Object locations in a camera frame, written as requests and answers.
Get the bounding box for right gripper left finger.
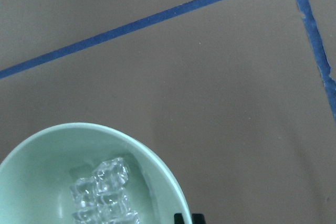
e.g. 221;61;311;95
174;213;185;224

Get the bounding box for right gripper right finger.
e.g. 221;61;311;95
192;213;206;224

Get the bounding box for green ceramic bowl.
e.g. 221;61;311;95
1;123;192;223

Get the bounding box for ice cubes in bowl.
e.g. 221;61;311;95
70;157;140;223

